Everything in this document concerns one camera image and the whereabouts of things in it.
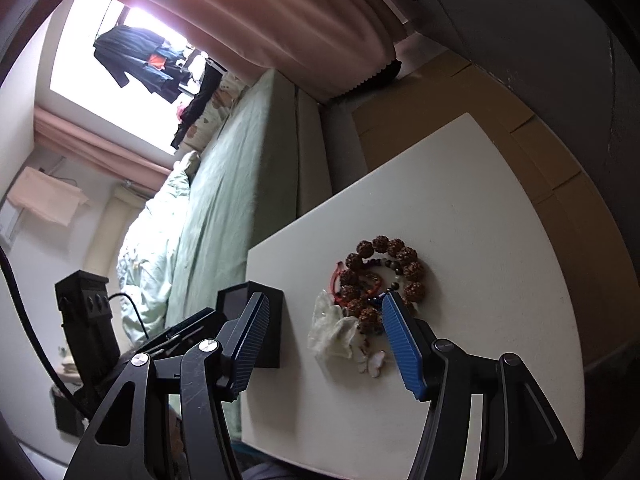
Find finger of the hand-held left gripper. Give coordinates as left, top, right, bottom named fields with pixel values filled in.
left=131, top=308, right=227, bottom=361

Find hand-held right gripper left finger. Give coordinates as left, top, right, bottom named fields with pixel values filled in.
left=64, top=292, right=272, bottom=480

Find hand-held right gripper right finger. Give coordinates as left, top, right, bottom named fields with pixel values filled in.
left=381, top=291, right=574, bottom=480

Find black jewelry box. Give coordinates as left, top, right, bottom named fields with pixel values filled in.
left=215, top=281, right=285, bottom=370

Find brown bead bracelet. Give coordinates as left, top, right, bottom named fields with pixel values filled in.
left=340, top=234, right=427, bottom=334

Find white butterfly ornament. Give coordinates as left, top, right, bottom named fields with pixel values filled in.
left=351, top=344, right=387, bottom=377

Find clear plastic bag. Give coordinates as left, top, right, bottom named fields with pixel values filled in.
left=307, top=292, right=360, bottom=359

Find light floral quilt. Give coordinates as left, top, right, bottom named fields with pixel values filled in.
left=116, top=151, right=202, bottom=347

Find black bin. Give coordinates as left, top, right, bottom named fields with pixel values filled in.
left=49, top=384, right=93, bottom=437

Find pink towel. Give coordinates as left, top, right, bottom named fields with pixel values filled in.
left=7, top=166, right=92, bottom=229

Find green bed mattress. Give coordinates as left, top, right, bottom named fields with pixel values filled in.
left=164, top=67, right=334, bottom=433

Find small pink curtain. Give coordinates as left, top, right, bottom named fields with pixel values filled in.
left=32, top=105, right=174, bottom=182

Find floral pillow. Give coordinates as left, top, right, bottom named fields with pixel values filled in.
left=189, top=72, right=249, bottom=152

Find hanging black pants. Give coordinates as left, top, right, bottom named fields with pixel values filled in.
left=171, top=61, right=224, bottom=150

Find white table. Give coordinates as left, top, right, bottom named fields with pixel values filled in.
left=351, top=52, right=617, bottom=363

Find hanging dark jacket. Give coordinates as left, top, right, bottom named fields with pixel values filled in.
left=92, top=25, right=195, bottom=102

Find large pink curtain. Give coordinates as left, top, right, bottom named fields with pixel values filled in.
left=89, top=0, right=404, bottom=107

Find thin black cable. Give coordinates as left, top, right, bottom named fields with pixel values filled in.
left=107, top=292, right=152, bottom=339

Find thick black cable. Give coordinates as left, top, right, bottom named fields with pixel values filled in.
left=0, top=246, right=93, bottom=418

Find dark bead bracelet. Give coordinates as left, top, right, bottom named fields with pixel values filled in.
left=364, top=257, right=407, bottom=307

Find red string bracelet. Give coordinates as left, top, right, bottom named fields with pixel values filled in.
left=332, top=259, right=387, bottom=307

